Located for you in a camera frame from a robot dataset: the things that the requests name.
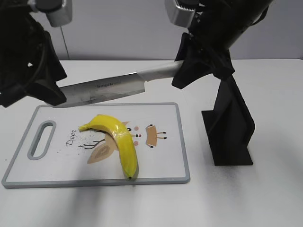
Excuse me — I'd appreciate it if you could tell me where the black knife stand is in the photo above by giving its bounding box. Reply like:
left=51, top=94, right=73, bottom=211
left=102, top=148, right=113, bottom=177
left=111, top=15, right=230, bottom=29
left=201, top=76, right=255, bottom=166

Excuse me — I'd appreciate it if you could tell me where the yellow plastic banana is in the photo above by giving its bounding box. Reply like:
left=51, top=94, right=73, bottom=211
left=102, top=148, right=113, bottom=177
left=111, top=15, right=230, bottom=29
left=79, top=114, right=138, bottom=180

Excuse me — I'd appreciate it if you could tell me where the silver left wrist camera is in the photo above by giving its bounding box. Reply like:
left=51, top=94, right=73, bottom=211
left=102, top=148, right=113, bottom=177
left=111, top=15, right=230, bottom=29
left=27, top=0, right=73, bottom=27

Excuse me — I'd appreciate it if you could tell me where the white grey-rimmed cutting board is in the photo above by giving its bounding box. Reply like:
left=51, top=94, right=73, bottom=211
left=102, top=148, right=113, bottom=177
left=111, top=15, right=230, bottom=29
left=2, top=103, right=190, bottom=188

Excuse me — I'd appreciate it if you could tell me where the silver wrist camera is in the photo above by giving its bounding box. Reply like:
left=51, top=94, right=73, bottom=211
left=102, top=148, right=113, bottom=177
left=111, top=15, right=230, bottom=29
left=164, top=0, right=195, bottom=28
left=27, top=0, right=73, bottom=27

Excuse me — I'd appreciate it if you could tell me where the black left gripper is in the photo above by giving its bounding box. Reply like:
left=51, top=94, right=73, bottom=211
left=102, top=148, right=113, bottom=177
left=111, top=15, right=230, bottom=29
left=0, top=7, right=67, bottom=107

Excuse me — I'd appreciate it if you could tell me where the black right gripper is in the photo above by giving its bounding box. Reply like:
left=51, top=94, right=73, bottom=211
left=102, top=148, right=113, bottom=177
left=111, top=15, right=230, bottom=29
left=171, top=10, right=234, bottom=89

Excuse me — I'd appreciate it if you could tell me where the white-handled kitchen knife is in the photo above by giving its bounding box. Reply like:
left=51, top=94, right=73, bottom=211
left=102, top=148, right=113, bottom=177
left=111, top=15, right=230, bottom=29
left=56, top=61, right=183, bottom=108

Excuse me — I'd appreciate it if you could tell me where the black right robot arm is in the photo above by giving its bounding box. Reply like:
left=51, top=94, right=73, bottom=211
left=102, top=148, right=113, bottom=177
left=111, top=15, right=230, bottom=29
left=172, top=0, right=271, bottom=89

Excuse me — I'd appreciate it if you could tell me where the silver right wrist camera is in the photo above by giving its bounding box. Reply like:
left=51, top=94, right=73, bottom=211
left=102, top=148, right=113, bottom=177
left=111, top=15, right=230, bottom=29
left=164, top=0, right=195, bottom=28

